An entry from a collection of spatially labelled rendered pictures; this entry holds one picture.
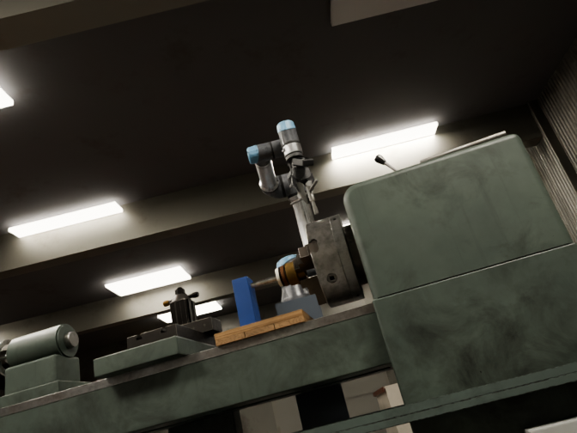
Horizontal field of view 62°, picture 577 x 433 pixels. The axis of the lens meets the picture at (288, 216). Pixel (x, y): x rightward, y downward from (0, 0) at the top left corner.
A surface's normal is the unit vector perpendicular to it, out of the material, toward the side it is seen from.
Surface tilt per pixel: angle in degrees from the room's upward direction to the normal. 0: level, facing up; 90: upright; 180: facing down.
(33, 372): 90
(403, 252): 90
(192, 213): 90
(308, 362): 90
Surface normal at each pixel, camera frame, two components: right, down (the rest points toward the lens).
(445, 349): -0.23, -0.35
